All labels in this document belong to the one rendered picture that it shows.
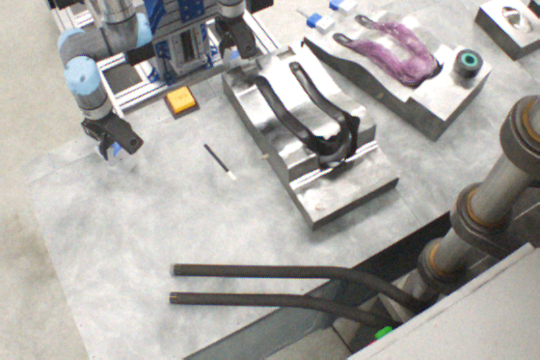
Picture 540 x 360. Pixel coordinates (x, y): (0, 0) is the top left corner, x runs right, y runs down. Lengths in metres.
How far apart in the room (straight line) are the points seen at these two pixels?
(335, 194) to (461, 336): 0.78
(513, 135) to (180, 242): 0.92
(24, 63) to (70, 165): 1.52
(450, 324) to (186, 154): 1.02
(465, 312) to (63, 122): 2.29
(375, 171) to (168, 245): 0.56
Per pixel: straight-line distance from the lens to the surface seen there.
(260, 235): 1.40
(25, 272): 2.43
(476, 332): 0.68
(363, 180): 1.41
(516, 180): 0.81
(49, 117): 2.77
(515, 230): 0.96
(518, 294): 0.71
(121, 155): 1.50
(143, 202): 1.48
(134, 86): 2.44
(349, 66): 1.62
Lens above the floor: 2.10
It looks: 60 degrees down
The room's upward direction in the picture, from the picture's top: 1 degrees counter-clockwise
